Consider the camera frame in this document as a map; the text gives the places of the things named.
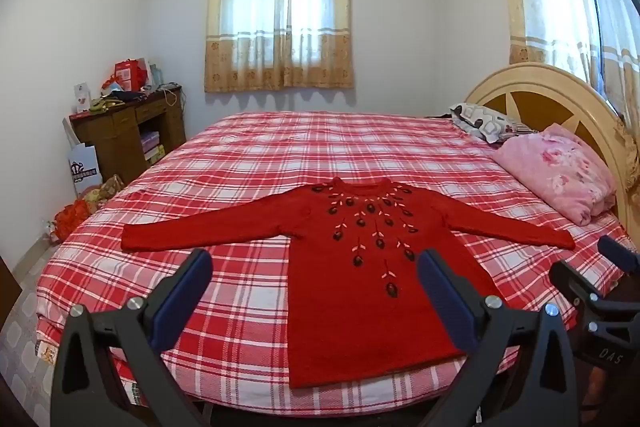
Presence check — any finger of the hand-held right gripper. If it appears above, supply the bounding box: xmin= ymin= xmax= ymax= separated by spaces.
xmin=549 ymin=259 xmax=608 ymax=313
xmin=597 ymin=234 xmax=640 ymax=270

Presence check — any beige floral window curtain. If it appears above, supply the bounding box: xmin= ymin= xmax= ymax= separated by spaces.
xmin=204 ymin=0 xmax=356 ymax=94

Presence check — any cream wooden headboard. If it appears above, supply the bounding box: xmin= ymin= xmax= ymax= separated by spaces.
xmin=462 ymin=62 xmax=636 ymax=228

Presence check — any white paper bag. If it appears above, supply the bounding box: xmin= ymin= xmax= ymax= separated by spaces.
xmin=67 ymin=142 xmax=103 ymax=196

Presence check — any grey patterned pillow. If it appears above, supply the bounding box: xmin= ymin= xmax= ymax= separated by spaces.
xmin=449 ymin=103 xmax=538 ymax=144

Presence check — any bed with red plaid sheet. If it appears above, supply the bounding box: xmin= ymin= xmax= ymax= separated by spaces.
xmin=37 ymin=110 xmax=631 ymax=408

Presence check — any floral fabric bag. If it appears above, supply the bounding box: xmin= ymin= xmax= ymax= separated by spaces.
xmin=82 ymin=174 xmax=126 ymax=209

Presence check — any red gift bag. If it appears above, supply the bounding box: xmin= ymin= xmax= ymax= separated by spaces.
xmin=114 ymin=58 xmax=147 ymax=92

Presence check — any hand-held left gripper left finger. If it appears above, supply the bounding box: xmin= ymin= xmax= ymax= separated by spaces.
xmin=50 ymin=248 xmax=214 ymax=427

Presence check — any brown wooden door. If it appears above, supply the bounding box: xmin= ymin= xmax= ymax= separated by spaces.
xmin=0 ymin=257 xmax=23 ymax=329

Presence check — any red orange bundle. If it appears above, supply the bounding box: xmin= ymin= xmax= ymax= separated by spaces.
xmin=50 ymin=200 xmax=94 ymax=243

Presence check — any stack of flat boxes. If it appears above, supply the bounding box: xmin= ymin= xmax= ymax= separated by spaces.
xmin=140 ymin=131 xmax=166 ymax=165

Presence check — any white printed card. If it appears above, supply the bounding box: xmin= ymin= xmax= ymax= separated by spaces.
xmin=74 ymin=82 xmax=94 ymax=114

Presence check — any red embroidered knit sweater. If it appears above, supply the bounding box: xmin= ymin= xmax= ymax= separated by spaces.
xmin=121 ymin=177 xmax=577 ymax=390

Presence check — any beige sheer curtain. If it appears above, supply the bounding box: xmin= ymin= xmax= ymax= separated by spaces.
xmin=487 ymin=0 xmax=640 ymax=133

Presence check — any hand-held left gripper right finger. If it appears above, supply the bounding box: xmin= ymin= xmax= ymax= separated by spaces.
xmin=416 ymin=248 xmax=581 ymax=427

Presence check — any brown wooden desk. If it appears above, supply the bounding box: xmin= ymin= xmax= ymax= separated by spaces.
xmin=69 ymin=84 xmax=187 ymax=183

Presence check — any pink floral quilt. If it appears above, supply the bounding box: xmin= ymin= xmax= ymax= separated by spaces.
xmin=492 ymin=123 xmax=618 ymax=227

